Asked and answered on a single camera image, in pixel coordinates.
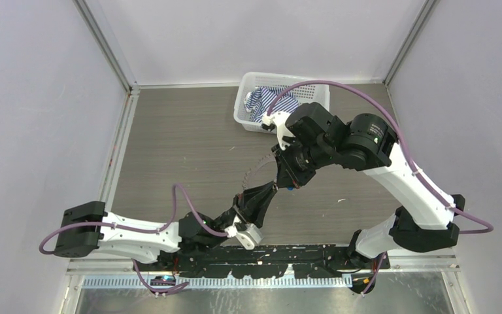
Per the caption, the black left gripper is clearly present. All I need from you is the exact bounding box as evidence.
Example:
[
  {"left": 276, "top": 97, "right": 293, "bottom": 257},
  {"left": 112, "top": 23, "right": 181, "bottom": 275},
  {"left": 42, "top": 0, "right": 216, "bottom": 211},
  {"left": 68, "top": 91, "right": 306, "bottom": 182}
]
[{"left": 204, "top": 181, "right": 277, "bottom": 249}]

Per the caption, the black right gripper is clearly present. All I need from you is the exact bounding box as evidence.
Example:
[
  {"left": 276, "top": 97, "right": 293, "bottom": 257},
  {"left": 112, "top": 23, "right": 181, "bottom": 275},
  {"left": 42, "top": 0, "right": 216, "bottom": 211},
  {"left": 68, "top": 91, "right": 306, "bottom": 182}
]
[{"left": 271, "top": 133, "right": 334, "bottom": 188}]

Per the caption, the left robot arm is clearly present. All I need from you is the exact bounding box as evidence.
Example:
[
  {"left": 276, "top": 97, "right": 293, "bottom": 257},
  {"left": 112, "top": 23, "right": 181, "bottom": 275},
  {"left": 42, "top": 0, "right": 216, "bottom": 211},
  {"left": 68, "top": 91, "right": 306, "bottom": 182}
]
[{"left": 39, "top": 181, "right": 278, "bottom": 271}]

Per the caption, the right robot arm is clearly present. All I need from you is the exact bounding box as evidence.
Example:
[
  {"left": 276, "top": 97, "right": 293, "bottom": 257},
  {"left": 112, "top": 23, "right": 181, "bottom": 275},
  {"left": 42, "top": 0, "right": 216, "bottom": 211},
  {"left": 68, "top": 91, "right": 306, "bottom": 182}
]
[{"left": 262, "top": 103, "right": 465, "bottom": 269}]

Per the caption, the blue striped shirt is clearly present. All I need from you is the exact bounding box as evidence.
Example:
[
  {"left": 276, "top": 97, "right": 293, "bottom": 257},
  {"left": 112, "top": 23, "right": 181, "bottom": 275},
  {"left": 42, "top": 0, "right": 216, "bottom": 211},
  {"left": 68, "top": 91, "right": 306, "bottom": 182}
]
[{"left": 244, "top": 86, "right": 299, "bottom": 123}]

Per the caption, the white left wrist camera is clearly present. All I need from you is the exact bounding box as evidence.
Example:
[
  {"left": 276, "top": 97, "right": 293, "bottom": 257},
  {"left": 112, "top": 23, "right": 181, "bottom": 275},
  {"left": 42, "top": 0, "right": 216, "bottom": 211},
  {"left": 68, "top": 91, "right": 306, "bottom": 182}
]
[{"left": 224, "top": 217, "right": 263, "bottom": 250}]

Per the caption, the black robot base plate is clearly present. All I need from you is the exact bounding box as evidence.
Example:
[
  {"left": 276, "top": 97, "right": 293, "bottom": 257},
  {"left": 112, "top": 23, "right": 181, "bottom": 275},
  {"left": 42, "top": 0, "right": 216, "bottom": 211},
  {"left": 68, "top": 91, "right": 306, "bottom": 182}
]
[{"left": 146, "top": 245, "right": 390, "bottom": 281}]

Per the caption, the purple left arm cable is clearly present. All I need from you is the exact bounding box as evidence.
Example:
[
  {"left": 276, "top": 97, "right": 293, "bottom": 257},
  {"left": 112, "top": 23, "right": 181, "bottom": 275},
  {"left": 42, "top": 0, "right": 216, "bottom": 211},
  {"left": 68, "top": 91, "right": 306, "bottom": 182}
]
[{"left": 39, "top": 183, "right": 230, "bottom": 256}]

